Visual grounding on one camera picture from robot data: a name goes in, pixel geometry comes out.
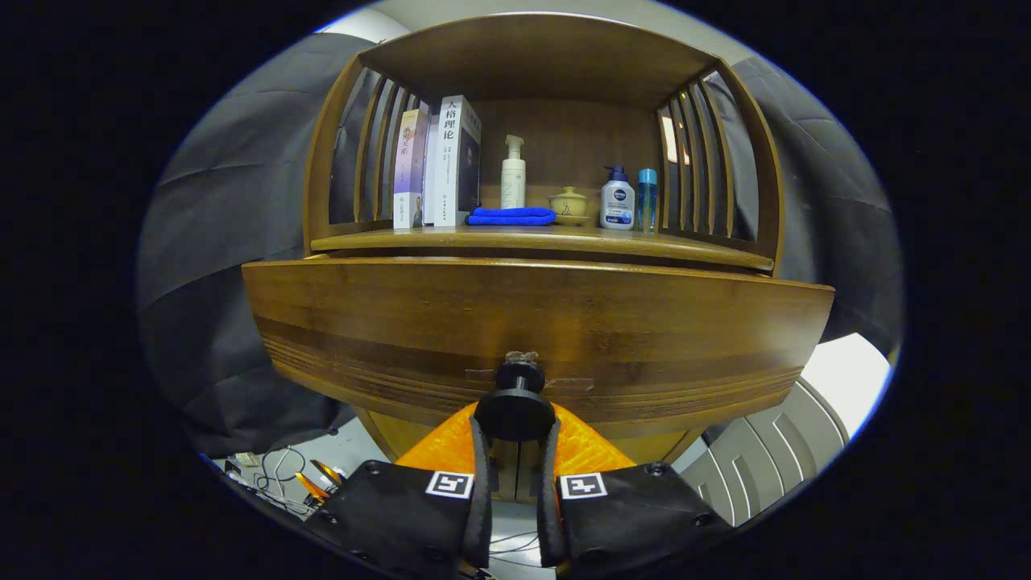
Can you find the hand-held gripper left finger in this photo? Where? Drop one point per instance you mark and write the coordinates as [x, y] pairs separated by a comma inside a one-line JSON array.
[[403, 507]]

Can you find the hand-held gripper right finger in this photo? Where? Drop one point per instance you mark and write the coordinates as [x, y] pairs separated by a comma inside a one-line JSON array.
[[628, 507]]

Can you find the wooden countertop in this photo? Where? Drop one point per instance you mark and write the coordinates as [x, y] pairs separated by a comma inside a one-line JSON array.
[[564, 239]]

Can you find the thick white book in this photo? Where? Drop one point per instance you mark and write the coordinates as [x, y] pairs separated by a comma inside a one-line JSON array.
[[448, 169]]

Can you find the white board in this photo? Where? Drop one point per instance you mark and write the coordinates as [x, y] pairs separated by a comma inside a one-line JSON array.
[[846, 374]]

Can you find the orange black tool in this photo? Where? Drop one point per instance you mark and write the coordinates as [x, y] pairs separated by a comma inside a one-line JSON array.
[[310, 486]]

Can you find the thin white book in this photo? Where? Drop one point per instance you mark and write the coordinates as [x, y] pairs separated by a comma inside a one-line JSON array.
[[431, 177]]

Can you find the pink purple book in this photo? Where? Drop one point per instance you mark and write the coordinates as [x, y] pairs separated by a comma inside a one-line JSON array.
[[411, 161]]

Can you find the white lotion bottle blue cap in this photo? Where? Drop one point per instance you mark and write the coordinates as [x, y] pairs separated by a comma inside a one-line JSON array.
[[618, 205]]

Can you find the grey grooved panel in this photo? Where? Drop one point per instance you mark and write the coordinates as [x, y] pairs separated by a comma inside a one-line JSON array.
[[757, 463]]

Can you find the white pump bottle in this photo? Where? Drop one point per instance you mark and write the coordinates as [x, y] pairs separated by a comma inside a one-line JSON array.
[[513, 181]]

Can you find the blue folded cloth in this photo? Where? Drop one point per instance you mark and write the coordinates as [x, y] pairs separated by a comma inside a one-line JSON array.
[[511, 216]]

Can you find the teal bottle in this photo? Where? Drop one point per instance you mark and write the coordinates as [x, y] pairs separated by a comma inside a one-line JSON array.
[[647, 201]]

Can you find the wooden cabinet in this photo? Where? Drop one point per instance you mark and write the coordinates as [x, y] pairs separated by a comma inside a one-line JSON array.
[[540, 56]]

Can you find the beige lidded teacup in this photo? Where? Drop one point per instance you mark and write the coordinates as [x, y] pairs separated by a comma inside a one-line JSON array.
[[569, 204]]

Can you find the wooden drawer with black knob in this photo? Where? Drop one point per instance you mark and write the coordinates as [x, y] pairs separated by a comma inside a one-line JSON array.
[[523, 314]]

